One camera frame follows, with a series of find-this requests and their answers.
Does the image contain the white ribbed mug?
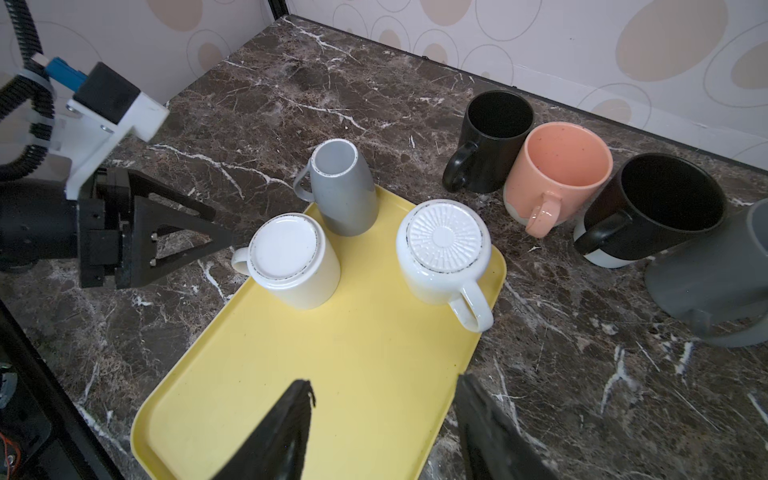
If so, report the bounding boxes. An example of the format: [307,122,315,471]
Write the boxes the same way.
[395,199,494,333]

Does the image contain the peach and cream mug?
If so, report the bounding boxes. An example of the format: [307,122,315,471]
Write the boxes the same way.
[503,122,614,238]

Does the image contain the black mug white base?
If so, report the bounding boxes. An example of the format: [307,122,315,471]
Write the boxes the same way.
[573,153,727,269]

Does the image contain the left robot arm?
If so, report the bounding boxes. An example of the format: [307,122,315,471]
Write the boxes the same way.
[1,168,233,289]

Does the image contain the black mug white rim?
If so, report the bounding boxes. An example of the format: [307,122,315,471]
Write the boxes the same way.
[442,90,534,194]

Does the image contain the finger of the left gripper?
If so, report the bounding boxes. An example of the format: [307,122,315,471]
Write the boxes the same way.
[127,169,216,221]
[114,196,234,289]

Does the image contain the large grey mug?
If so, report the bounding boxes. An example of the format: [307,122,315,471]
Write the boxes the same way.
[644,199,767,348]

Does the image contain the small grey mug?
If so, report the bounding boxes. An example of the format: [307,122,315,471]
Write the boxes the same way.
[293,139,378,237]

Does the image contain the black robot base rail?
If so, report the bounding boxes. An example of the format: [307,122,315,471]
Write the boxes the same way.
[1,306,123,479]

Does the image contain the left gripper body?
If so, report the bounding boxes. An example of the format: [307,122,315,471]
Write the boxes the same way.
[77,167,135,289]

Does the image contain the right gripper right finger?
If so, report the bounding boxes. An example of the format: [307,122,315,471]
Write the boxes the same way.
[454,374,556,480]

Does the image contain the yellow plastic tray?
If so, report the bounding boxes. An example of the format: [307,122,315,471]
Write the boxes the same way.
[130,189,506,479]

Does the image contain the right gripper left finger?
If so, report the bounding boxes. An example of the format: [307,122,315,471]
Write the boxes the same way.
[213,380,315,479]

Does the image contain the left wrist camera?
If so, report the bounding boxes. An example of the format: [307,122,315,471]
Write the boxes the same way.
[33,54,169,200]

